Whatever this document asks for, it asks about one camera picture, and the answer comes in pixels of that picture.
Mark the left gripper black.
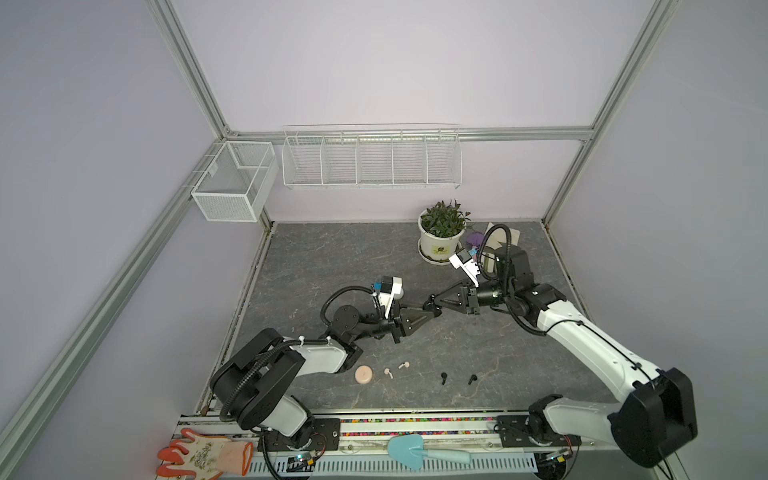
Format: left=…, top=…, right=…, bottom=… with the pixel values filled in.
left=350, top=300, right=432, bottom=345

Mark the black earbud charging case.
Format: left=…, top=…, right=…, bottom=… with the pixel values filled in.
left=422, top=295, right=442, bottom=317

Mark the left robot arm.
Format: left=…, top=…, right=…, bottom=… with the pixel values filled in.
left=209, top=281, right=442, bottom=448

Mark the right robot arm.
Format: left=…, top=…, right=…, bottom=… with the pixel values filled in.
left=434, top=243, right=698, bottom=469

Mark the pink earbud charging case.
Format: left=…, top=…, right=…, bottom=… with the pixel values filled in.
left=354, top=365, right=374, bottom=385

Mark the white plant saucer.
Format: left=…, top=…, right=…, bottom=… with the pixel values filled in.
left=418, top=239, right=461, bottom=265

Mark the purple pink garden trowel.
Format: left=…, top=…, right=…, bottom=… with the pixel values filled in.
left=466, top=231, right=485, bottom=250

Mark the potted green plant white pot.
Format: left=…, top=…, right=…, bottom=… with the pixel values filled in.
left=418, top=200, right=470, bottom=242

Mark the teal garden trowel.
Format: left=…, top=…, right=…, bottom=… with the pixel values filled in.
left=387, top=434, right=472, bottom=471

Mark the white mesh box basket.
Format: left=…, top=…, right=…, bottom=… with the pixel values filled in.
left=192, top=141, right=279, bottom=223

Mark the orange white work glove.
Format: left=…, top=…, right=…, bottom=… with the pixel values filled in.
left=156, top=428, right=255, bottom=479

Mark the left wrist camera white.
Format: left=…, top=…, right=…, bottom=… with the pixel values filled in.
left=373, top=276, right=404, bottom=319

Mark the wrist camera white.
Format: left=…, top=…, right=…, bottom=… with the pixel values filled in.
left=449, top=249, right=480, bottom=287
left=373, top=276, right=404, bottom=319

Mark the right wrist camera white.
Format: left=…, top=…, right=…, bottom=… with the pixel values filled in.
left=449, top=249, right=480, bottom=287

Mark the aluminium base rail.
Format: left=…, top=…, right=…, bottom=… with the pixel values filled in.
left=173, top=409, right=673, bottom=452

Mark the long white wire basket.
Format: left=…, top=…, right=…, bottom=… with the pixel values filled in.
left=281, top=124, right=463, bottom=189

